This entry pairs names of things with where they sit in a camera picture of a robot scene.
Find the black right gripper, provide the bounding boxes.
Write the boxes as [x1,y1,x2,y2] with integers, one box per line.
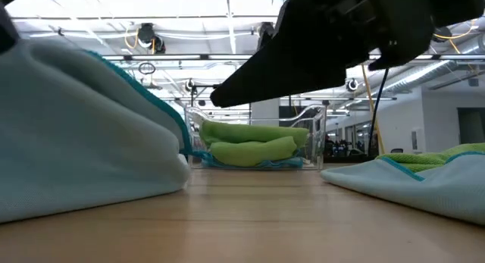
[210,0,436,108]

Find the blue teal-edged microfiber towel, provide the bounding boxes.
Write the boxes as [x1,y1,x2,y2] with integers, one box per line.
[0,38,193,224]
[191,149,305,170]
[320,151,485,226]

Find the white building column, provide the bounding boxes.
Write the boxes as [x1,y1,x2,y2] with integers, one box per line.
[249,98,280,127]

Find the clear plastic bin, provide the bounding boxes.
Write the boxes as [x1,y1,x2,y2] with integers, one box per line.
[184,103,327,171]

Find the black ceiling cord reel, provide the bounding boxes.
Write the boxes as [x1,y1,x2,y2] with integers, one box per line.
[433,26,454,42]
[257,21,276,48]
[136,22,167,55]

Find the yellow hanging cable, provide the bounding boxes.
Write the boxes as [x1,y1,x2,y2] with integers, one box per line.
[360,64,386,155]

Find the black hanging cable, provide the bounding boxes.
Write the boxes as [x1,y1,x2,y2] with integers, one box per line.
[367,67,390,157]

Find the black metal gantry frame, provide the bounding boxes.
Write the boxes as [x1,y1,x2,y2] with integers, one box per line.
[189,83,252,109]

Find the silver ventilation duct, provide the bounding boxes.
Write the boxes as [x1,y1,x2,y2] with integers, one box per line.
[374,39,485,95]

